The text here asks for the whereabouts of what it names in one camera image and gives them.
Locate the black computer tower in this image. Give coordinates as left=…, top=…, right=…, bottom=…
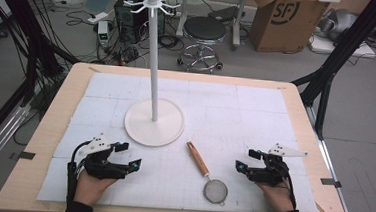
left=110, top=0, right=168, bottom=47

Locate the white flat board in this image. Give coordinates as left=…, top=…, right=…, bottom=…
left=307, top=33, right=376, bottom=60

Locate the white hook rack stand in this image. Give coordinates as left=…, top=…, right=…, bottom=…
left=112, top=0, right=195, bottom=151

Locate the black metal stand frame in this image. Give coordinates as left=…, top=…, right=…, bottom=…
left=286, top=0, right=376, bottom=144
left=0, top=0, right=85, bottom=112

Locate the wooden handle mesh strainer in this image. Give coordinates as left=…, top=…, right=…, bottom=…
left=181, top=140, right=233, bottom=207

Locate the white power strip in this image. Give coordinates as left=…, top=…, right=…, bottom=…
left=86, top=10, right=110, bottom=26

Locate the white gridded mat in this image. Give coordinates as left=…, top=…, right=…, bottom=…
left=35, top=68, right=329, bottom=212

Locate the brown cardboard box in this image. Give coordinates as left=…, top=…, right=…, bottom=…
left=245, top=0, right=332, bottom=58

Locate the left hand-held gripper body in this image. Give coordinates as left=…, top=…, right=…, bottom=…
left=76, top=131, right=134, bottom=183

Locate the black tape strip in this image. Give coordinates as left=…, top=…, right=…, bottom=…
left=319, top=176, right=343, bottom=190
left=17, top=150, right=36, bottom=161

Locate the black flat case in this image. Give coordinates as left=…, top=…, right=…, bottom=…
left=207, top=3, right=240, bottom=24

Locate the white device green display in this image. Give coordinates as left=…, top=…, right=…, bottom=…
left=95, top=19, right=113, bottom=47

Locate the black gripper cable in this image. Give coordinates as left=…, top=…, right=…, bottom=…
left=281, top=171, right=301, bottom=210
left=64, top=139, right=91, bottom=207

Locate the person's left hand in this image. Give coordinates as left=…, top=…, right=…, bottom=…
left=73, top=168, right=119, bottom=210

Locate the grey silver bag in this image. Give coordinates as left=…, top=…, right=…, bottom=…
left=316, top=7, right=360, bottom=45

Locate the person's right hand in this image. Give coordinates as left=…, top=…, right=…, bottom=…
left=254, top=177, right=298, bottom=212

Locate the black round stool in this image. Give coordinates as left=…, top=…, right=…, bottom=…
left=175, top=14, right=228, bottom=75

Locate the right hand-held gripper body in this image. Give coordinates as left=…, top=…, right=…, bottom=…
left=245, top=140, right=310, bottom=190

